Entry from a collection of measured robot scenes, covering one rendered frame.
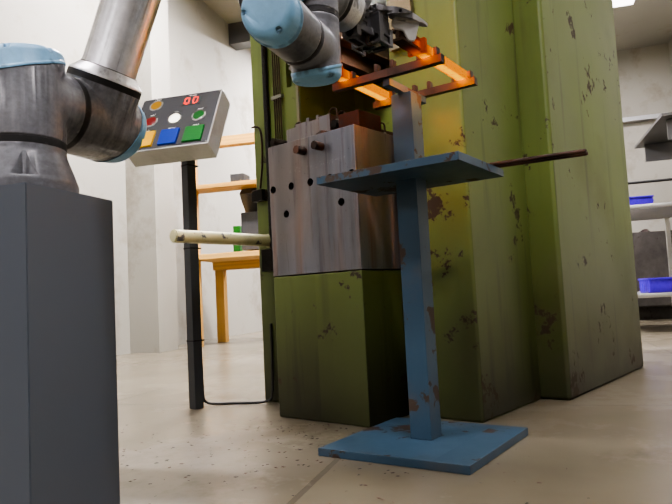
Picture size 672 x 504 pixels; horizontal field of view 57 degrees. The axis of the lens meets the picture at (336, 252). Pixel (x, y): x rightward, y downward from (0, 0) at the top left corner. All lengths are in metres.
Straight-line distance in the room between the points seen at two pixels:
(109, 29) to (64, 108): 0.21
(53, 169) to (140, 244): 4.29
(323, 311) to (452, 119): 0.72
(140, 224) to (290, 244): 3.51
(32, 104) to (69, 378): 0.48
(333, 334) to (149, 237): 3.64
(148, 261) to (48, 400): 4.33
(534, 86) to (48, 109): 1.66
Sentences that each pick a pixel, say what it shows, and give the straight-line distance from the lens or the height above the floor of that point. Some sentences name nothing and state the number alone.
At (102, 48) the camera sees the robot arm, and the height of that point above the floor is 0.91.
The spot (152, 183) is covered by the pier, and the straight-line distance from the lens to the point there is 5.46.
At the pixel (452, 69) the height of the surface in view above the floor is 0.96.
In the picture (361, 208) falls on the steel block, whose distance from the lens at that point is 1.88.
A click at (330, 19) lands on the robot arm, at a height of 0.88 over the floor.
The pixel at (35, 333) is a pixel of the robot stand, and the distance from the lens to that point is 1.10.
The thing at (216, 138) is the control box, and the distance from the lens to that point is 2.34.
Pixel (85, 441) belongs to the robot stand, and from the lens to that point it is 1.20.
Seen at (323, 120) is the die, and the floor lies 0.98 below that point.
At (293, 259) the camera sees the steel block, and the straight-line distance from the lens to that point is 2.04.
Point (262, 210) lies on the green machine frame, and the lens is 2.45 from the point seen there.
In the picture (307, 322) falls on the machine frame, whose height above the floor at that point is 0.31.
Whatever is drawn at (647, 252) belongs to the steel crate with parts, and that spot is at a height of 0.66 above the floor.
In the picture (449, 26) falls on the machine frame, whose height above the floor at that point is 1.20.
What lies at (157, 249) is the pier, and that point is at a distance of 5.38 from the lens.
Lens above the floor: 0.39
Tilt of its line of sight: 4 degrees up
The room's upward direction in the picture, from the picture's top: 3 degrees counter-clockwise
